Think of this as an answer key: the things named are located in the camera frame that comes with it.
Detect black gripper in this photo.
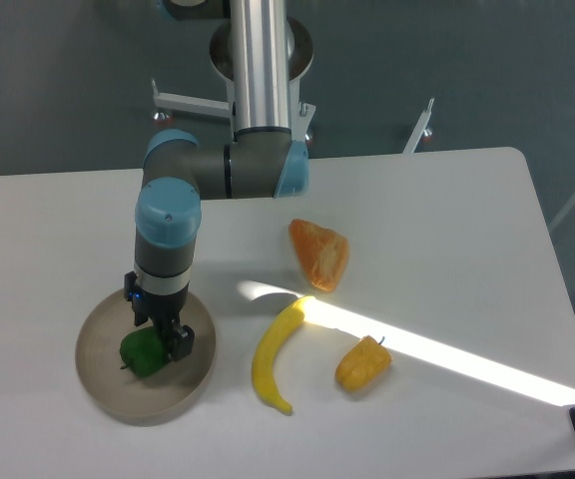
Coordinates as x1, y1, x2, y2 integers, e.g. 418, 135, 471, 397
123, 271, 195, 361

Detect small yellow bell pepper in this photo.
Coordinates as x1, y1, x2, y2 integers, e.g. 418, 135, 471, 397
334, 336, 392, 392

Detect beige round plate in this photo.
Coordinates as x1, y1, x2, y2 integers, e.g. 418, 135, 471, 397
75, 290, 216, 426

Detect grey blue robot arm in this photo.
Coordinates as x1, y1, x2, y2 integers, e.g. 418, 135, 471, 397
124, 1, 308, 362

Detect green bell pepper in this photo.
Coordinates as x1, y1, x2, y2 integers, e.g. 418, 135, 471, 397
119, 326, 169, 378

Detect yellow chili pepper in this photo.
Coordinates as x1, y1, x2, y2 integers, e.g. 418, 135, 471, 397
251, 296, 315, 416

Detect orange pepper slice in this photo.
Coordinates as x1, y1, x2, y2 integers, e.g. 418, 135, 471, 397
288, 219, 349, 292

